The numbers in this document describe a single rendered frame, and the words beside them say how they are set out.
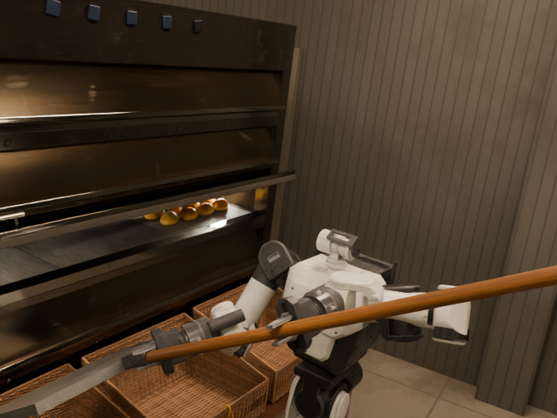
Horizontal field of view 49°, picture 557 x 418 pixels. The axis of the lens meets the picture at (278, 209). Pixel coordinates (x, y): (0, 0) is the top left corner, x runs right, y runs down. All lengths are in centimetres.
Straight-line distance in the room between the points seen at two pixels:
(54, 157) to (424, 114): 258
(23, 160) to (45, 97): 20
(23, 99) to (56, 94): 12
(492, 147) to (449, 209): 47
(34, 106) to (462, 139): 273
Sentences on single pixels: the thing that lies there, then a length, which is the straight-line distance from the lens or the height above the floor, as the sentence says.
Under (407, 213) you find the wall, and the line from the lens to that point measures 414.
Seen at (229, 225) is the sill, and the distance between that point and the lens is 285.
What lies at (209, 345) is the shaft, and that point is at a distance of 145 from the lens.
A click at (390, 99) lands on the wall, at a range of 410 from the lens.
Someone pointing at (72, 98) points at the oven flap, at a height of 178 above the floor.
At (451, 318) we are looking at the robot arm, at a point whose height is 148.
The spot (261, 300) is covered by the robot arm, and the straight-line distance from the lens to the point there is 191.
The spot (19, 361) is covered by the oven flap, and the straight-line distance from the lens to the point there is 217.
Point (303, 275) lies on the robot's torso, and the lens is 179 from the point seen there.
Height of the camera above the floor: 204
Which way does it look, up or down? 16 degrees down
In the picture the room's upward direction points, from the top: 7 degrees clockwise
